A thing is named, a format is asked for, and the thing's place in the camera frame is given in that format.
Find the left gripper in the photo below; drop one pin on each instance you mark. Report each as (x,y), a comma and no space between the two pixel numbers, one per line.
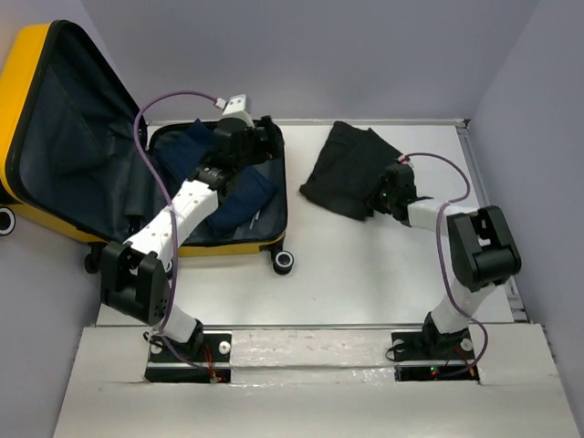
(265,149)

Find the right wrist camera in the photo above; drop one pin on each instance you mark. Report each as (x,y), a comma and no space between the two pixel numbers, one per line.
(404,159)

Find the silver front rail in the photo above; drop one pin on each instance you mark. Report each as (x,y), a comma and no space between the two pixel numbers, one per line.
(310,326)

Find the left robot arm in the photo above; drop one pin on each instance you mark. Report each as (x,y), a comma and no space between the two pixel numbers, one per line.
(222,184)

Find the yellow hard-shell suitcase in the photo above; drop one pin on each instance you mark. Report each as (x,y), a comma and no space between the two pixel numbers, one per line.
(72,137)

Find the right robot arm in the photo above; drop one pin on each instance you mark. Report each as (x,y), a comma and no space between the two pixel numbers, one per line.
(476,252)

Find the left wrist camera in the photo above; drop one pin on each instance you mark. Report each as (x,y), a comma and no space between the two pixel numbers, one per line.
(236,107)

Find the navy blue garment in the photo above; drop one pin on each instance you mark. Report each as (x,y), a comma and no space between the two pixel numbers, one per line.
(179,149)

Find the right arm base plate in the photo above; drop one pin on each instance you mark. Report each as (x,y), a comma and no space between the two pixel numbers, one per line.
(452,360)

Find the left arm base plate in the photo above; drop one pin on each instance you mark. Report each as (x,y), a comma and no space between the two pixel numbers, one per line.
(211,364)

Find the black garment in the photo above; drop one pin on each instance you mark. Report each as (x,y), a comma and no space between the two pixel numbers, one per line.
(347,170)

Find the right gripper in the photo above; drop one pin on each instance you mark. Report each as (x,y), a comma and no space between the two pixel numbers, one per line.
(379,206)

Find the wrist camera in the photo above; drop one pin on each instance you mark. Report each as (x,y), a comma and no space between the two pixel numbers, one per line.
(404,159)
(236,107)

